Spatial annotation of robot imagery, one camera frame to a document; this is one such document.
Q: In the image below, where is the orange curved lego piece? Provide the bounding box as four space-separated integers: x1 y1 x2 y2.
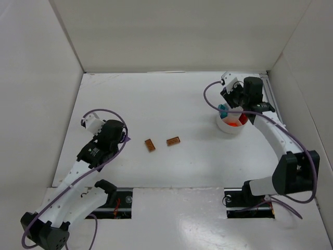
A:
225 119 242 127

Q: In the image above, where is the large teal lego brick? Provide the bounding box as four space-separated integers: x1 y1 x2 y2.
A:
218 104 229 119

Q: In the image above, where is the tan lego plate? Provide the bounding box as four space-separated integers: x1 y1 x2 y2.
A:
166 136 181 146

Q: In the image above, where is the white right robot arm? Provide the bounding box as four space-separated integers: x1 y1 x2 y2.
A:
221 77 320 196

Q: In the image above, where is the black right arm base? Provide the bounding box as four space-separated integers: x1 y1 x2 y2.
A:
222 181 275 219

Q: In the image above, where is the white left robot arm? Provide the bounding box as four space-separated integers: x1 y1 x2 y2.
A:
20 118 128 249

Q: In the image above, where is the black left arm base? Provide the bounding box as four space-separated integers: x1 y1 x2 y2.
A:
86 179 133 219

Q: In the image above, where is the white round divided container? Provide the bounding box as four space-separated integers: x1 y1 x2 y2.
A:
216 103 248 135

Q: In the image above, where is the small brown lego brick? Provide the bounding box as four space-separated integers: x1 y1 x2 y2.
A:
145 139 156 152

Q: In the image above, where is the aluminium rail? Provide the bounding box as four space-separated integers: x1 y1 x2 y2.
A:
259 73 285 127

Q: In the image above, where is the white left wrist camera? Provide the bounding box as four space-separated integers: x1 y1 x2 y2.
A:
81 112 105 135

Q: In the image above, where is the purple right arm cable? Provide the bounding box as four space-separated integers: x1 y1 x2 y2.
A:
203 80 319 220

